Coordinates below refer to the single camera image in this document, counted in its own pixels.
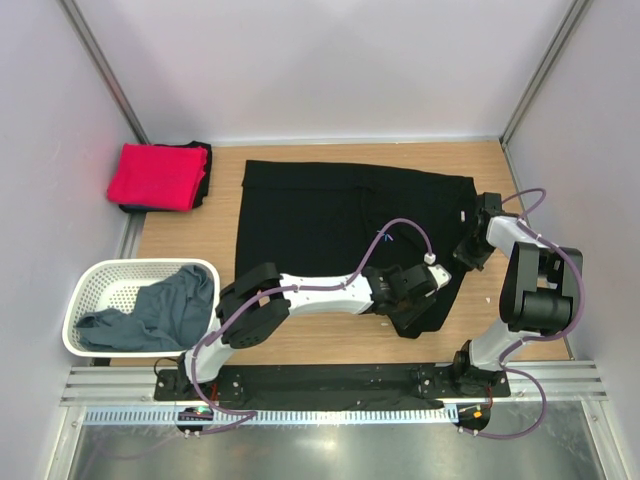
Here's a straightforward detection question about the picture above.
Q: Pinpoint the black t shirt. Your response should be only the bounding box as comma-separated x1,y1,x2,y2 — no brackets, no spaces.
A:
117,141,214,215
235,160,477,338

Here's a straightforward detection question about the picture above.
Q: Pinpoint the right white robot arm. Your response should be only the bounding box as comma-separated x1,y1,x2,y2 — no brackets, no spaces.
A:
450,193,584,397

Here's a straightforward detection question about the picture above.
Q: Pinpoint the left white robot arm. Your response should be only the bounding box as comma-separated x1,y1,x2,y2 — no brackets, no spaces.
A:
174,257,451,400

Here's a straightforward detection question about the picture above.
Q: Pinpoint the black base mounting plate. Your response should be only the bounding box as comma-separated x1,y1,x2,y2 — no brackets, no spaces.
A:
152,362,511,412

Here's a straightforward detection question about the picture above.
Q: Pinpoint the grey blue t shirt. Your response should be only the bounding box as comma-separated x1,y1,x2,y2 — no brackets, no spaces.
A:
76,265,216,354

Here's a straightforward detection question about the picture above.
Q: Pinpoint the folded red t shirt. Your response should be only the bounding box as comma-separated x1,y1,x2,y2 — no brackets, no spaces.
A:
106,143,209,213

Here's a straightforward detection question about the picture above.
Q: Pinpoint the folded black t shirt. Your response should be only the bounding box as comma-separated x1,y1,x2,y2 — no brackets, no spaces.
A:
117,141,214,215

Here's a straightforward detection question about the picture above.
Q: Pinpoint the white laundry basket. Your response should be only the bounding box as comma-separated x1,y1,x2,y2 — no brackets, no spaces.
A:
62,258,221,358

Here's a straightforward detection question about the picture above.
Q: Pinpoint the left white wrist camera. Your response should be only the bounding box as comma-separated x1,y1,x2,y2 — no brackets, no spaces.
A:
424,253,451,290

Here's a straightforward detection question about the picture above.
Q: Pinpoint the slotted grey cable duct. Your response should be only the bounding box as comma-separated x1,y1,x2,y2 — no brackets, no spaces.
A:
83,405,458,427

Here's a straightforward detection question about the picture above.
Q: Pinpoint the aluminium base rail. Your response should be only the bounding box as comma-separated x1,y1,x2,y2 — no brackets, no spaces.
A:
61,360,608,405

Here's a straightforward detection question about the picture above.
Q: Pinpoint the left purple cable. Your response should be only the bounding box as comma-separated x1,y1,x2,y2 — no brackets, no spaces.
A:
187,217,437,436

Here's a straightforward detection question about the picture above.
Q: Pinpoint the right aluminium corner post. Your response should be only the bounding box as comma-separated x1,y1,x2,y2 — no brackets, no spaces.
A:
500,0,592,150

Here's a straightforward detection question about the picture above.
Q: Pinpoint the aluminium corner post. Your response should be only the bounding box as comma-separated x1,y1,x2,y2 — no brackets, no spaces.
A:
500,0,592,150
58,0,150,144

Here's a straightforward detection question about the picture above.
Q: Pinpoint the left aluminium corner post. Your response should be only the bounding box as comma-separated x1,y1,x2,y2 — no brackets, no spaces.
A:
58,0,150,144

